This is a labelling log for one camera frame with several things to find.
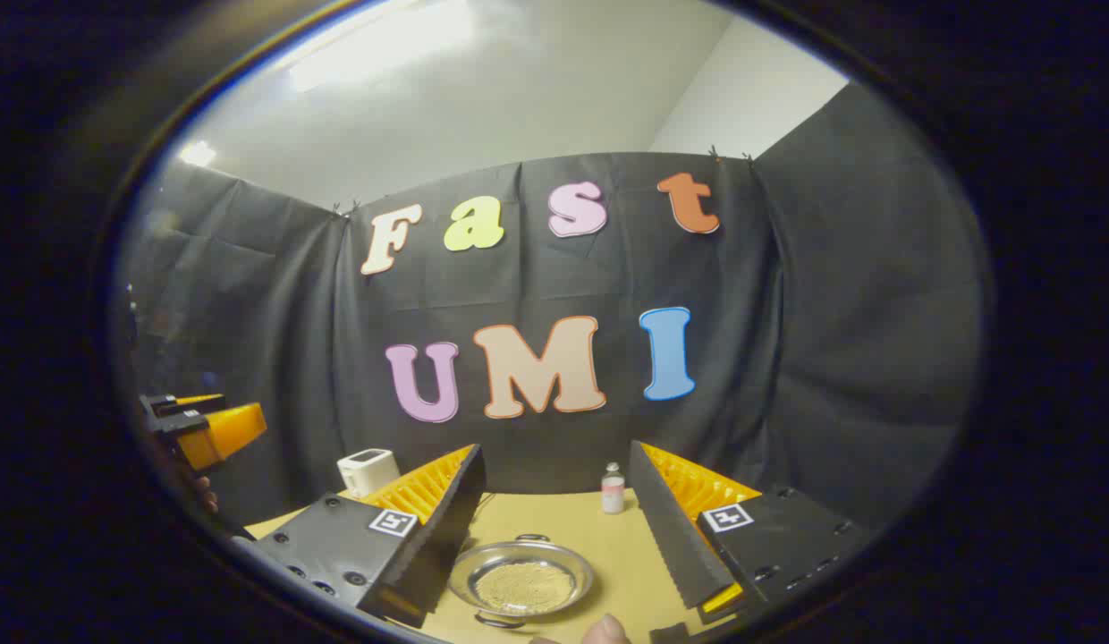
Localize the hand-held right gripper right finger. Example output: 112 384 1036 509
628 440 868 625

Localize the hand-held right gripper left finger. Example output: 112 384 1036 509
250 443 487 630

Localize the steel pot with black handles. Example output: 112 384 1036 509
447 534 596 629

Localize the pile of yellow soybeans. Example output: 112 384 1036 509
474 562 576 616

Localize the white toaster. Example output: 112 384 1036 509
337 448 402 498

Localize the black backdrop cloth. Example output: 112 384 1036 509
116 80 994 538

